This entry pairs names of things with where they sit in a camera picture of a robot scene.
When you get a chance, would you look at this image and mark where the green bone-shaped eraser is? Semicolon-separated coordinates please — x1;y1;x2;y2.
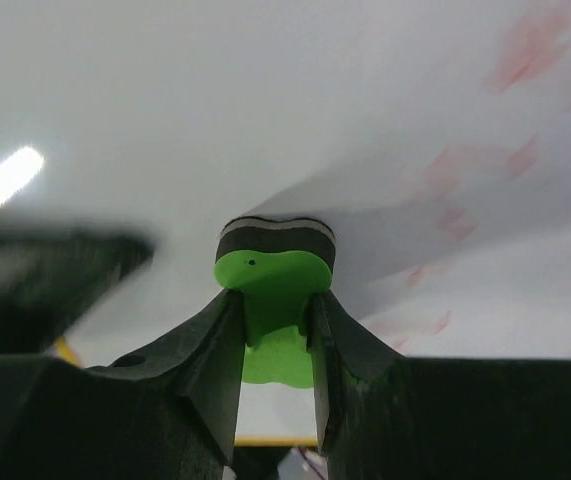
214;216;336;389

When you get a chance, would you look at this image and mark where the yellow framed whiteboard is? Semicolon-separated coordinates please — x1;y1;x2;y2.
0;0;571;448

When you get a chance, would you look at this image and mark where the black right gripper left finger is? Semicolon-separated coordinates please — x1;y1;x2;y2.
0;290;244;479

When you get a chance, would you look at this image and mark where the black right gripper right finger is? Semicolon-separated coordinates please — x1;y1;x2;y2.
309;293;571;479

